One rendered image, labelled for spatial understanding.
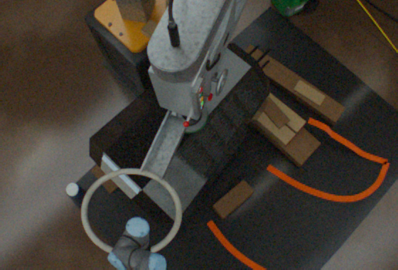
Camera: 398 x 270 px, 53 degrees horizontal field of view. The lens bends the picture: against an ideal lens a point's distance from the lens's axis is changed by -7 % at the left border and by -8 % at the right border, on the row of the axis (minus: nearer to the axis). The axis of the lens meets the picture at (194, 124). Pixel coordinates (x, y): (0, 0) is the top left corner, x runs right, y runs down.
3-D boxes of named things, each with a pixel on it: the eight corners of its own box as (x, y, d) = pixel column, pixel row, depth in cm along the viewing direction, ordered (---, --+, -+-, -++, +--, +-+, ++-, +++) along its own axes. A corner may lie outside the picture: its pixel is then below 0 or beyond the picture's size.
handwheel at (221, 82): (212, 71, 229) (211, 57, 215) (229, 77, 227) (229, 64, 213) (201, 94, 225) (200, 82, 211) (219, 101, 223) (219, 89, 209)
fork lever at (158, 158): (187, 60, 240) (187, 56, 235) (219, 72, 236) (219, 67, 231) (134, 170, 218) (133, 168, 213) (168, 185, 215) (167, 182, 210)
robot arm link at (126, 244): (122, 264, 150) (139, 238, 158) (101, 256, 157) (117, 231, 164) (133, 276, 156) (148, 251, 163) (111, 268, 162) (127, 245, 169)
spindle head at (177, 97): (186, 53, 237) (180, 8, 195) (223, 65, 233) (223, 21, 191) (160, 109, 227) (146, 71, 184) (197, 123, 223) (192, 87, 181)
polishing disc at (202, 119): (199, 136, 244) (199, 136, 243) (165, 124, 248) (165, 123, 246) (212, 104, 250) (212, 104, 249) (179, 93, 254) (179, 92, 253)
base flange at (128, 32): (92, 15, 291) (91, 12, 287) (143, -25, 301) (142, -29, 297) (136, 56, 278) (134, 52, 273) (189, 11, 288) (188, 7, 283)
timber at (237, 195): (222, 219, 311) (223, 217, 299) (212, 207, 314) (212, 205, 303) (253, 193, 316) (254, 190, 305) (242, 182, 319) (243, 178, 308)
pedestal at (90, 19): (101, 63, 362) (77, 17, 292) (157, 16, 375) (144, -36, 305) (151, 112, 344) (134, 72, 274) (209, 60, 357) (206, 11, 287)
